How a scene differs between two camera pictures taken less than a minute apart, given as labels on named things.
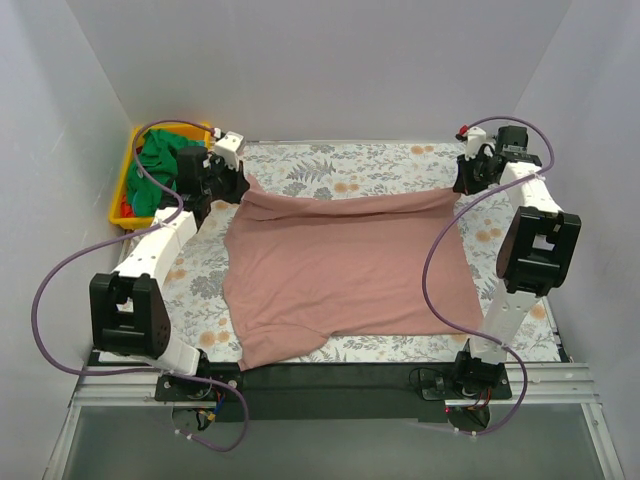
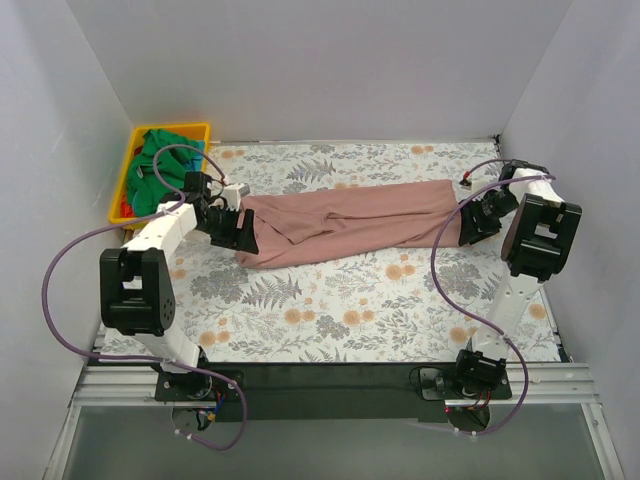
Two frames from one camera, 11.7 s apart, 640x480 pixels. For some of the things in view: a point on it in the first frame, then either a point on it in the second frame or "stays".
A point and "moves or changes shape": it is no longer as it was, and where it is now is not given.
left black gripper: x=232 y=181 -> x=240 y=229
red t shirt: x=126 y=210 stays
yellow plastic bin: x=200 y=131 stays
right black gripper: x=467 y=174 -> x=476 y=220
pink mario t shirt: x=299 y=270 moves or changes shape
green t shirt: x=158 y=150 stays
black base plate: x=328 y=391 stays
